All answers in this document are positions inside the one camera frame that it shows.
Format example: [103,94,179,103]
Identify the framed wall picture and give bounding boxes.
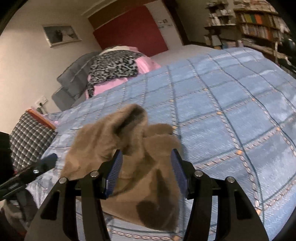
[42,24,82,48]

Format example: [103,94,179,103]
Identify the brown pants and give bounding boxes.
[60,103,183,232]

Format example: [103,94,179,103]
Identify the red wardrobe panel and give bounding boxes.
[93,6,168,57]

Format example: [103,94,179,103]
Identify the dark plaid pillow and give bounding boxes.
[9,112,56,172]

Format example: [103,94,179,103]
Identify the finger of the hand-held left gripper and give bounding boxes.
[0,153,58,198]

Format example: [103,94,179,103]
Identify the leopard print cloth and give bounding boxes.
[87,50,139,98]

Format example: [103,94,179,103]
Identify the wooden bookshelf with books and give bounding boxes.
[233,7,292,56]

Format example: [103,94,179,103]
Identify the pink blanket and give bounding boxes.
[85,46,161,99]

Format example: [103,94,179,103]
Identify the grey bed sheet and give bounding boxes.
[150,44,222,67]

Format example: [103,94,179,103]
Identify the blue checked quilt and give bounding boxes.
[25,47,296,241]

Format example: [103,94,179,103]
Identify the orange wooden bed frame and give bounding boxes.
[26,109,56,130]

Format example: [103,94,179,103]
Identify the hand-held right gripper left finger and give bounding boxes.
[24,149,123,241]

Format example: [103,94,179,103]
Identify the grey quilted cushion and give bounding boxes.
[57,51,100,93]

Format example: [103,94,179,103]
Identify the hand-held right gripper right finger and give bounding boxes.
[171,148,270,241]

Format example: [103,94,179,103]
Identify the stack of books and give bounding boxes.
[233,0,278,14]

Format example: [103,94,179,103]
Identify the black chair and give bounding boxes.
[275,37,296,77]

